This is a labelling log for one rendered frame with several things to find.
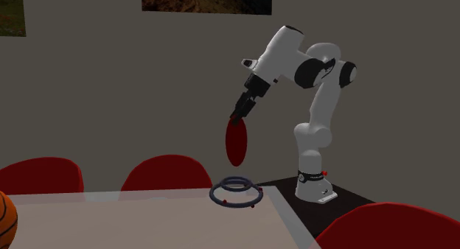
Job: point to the green landscape wall picture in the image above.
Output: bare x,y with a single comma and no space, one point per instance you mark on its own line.
11,11

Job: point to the red chair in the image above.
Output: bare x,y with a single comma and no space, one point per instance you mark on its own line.
41,176
167,173
390,228

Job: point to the orange basketball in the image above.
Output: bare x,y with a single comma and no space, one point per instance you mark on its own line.
6,223

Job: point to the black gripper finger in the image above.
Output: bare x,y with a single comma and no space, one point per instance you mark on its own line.
243,106

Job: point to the dark red oval plate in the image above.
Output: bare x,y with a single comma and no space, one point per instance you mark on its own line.
236,144

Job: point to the black robot stand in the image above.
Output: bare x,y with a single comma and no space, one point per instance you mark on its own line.
309,212

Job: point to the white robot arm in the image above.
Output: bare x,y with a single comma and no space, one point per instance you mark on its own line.
320,108

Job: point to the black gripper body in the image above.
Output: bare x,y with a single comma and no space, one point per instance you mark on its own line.
257,85

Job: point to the brown landscape wall picture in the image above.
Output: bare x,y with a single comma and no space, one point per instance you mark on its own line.
206,0

